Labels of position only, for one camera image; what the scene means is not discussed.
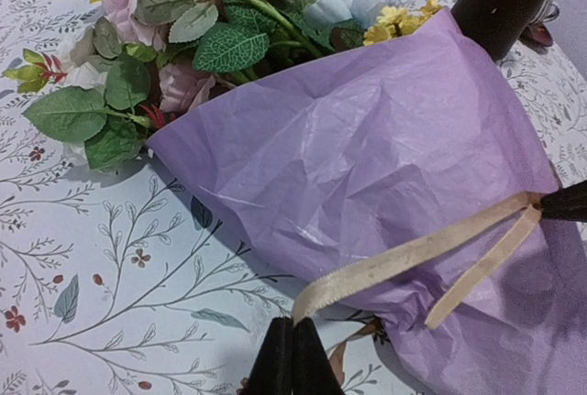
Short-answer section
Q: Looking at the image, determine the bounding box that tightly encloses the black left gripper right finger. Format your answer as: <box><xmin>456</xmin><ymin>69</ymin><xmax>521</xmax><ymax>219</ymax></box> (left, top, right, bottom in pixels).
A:
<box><xmin>292</xmin><ymin>318</ymin><xmax>343</xmax><ymax>395</ymax></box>

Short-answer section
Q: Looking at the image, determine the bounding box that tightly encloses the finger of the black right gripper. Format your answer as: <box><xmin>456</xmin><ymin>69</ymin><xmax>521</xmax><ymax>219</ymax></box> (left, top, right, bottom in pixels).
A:
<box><xmin>539</xmin><ymin>181</ymin><xmax>587</xmax><ymax>222</ymax></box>

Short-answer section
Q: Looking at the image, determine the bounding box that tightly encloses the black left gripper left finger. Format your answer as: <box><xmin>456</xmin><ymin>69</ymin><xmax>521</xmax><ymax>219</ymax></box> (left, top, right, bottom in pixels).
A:
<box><xmin>246</xmin><ymin>317</ymin><xmax>293</xmax><ymax>395</ymax></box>

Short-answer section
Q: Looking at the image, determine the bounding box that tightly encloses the flower bouquet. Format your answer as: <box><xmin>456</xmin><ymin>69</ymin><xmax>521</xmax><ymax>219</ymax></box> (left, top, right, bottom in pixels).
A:
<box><xmin>1</xmin><ymin>0</ymin><xmax>586</xmax><ymax>394</ymax></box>

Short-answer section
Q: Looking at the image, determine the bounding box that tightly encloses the red round saucer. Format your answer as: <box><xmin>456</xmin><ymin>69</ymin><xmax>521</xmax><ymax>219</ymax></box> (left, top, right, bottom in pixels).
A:
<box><xmin>520</xmin><ymin>23</ymin><xmax>554</xmax><ymax>48</ymax></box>

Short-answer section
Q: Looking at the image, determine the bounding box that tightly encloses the striped ceramic cup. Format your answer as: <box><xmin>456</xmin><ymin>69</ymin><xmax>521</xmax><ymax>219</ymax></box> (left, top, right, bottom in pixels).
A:
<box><xmin>528</xmin><ymin>0</ymin><xmax>560</xmax><ymax>25</ymax></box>

